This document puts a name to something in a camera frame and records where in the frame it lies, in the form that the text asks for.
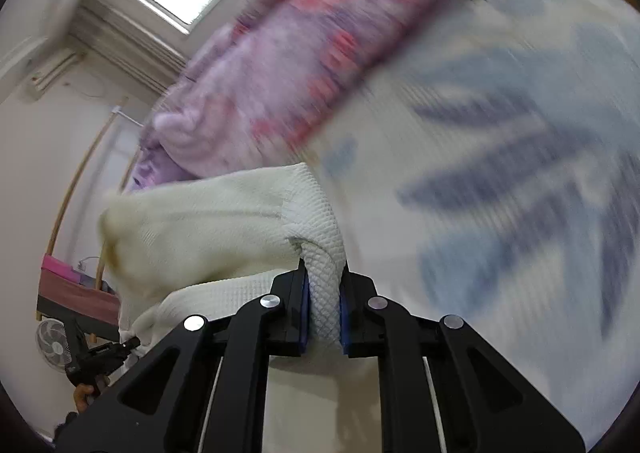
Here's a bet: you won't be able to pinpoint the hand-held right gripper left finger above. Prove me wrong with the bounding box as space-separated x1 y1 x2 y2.
54 270 311 453

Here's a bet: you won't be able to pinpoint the person's left hand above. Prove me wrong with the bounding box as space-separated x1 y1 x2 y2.
73 375 110 415

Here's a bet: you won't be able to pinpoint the white bed sheet blue leaves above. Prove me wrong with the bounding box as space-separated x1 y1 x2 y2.
260 0 640 453

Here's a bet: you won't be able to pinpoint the white standing fan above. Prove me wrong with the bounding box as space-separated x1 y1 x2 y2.
35 318 76 375

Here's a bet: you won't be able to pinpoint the pink box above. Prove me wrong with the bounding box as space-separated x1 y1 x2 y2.
42 254 77 281

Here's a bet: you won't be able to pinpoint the cream knit sweater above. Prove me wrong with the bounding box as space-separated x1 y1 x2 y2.
97 163 351 374

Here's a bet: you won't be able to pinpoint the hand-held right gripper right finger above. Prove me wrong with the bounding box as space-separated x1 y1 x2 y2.
339 271 587 453

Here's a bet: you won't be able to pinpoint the curved wooden pole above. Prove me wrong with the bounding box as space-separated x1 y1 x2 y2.
46 112 120 256

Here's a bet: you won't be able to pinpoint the table with pink cloth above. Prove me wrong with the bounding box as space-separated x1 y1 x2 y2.
36 254 122 341

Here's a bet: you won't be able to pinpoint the purple blanket pink print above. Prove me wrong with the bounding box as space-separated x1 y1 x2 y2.
122 0 458 194

